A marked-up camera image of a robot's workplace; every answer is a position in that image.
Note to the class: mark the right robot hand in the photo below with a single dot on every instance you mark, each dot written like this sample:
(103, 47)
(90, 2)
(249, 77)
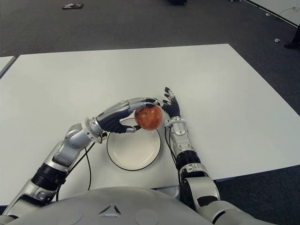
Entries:
(173, 109)

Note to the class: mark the dark shoe of person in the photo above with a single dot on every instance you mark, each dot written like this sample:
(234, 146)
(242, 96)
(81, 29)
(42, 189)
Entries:
(294, 44)

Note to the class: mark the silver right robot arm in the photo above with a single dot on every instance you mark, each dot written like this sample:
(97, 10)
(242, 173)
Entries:
(185, 145)

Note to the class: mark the white plate with black rim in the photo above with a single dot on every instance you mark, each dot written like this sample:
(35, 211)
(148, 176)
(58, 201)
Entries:
(133, 150)

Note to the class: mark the dark red flat floor item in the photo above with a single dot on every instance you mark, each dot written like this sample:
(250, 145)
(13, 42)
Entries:
(72, 5)

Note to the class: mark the red yellow apple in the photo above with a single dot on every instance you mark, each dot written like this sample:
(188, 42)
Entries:
(148, 117)

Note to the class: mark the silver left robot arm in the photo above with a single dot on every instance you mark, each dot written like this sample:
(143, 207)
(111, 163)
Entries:
(63, 152)

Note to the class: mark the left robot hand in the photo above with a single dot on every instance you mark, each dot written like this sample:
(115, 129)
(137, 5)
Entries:
(112, 118)

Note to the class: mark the grey robot torso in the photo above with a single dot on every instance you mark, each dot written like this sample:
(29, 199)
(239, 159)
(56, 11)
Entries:
(112, 206)

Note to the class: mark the white side table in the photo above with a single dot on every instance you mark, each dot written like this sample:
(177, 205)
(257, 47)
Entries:
(5, 64)

